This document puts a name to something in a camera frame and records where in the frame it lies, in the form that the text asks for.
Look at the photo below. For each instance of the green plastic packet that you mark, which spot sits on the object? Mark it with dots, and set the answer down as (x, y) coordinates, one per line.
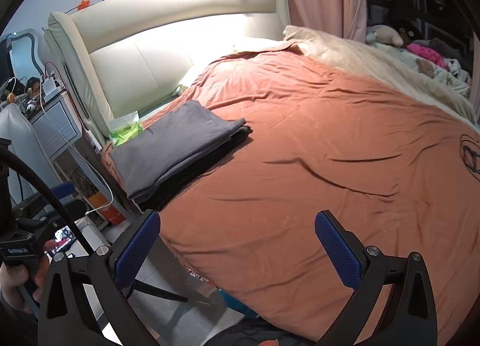
(124, 128)

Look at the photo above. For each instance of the cream padded headboard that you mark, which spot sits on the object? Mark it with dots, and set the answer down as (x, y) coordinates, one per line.
(124, 56)

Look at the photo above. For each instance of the black folded clothes stack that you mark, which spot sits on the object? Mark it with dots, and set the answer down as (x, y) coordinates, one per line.
(159, 197)

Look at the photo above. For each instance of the left hand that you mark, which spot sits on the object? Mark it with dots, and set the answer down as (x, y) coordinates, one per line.
(13, 277)

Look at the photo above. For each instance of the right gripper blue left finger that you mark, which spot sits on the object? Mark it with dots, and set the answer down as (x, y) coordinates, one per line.
(130, 250)

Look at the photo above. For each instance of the magenta pink cloth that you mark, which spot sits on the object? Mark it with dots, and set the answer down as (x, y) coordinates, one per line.
(428, 54)

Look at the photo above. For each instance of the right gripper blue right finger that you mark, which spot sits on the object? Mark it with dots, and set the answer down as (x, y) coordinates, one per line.
(342, 247)

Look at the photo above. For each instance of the grey t-shirt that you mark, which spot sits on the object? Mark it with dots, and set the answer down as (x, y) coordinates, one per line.
(175, 141)

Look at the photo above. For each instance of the patterned small bed sheet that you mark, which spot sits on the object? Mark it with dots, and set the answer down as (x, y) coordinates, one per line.
(426, 67)

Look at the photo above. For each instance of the cream beige duvet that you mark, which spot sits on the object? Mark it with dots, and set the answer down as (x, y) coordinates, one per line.
(358, 58)

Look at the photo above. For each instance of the beige plush toy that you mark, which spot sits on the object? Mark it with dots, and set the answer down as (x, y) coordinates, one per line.
(383, 34)

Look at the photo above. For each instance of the grey bedside shelf unit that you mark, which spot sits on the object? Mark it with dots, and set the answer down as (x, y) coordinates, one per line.
(59, 129)

